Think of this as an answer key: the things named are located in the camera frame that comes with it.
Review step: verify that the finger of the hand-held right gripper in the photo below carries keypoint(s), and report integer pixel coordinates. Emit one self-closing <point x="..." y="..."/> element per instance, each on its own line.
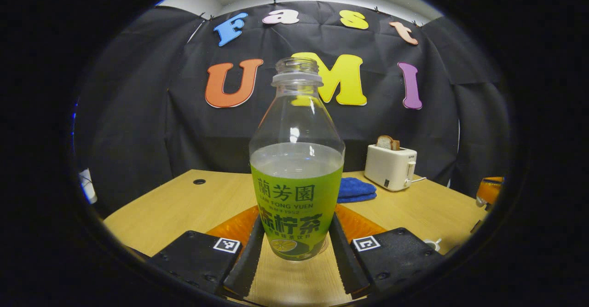
<point x="490" y="189"/>

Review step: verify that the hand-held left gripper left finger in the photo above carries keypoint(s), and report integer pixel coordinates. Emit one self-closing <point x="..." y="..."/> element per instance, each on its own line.
<point x="246" y="261"/>

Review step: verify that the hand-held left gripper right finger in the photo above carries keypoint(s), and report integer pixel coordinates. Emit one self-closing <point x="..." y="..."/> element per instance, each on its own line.
<point x="345" y="261"/>

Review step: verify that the green label water bottle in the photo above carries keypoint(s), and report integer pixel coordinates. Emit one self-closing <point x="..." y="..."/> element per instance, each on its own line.
<point x="294" y="192"/>

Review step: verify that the blue folded towel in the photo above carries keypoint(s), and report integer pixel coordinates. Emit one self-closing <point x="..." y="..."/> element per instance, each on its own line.
<point x="355" y="189"/>

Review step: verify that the white toaster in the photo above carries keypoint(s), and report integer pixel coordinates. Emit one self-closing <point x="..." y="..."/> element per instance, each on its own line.
<point x="389" y="166"/>

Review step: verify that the bread slice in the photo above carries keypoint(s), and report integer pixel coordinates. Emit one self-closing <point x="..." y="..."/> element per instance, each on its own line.
<point x="386" y="142"/>

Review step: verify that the black backdrop cloth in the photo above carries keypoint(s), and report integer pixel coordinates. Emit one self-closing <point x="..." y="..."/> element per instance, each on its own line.
<point x="138" y="127"/>

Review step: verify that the white object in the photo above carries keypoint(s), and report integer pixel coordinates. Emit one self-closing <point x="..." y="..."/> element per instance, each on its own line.
<point x="87" y="185"/>

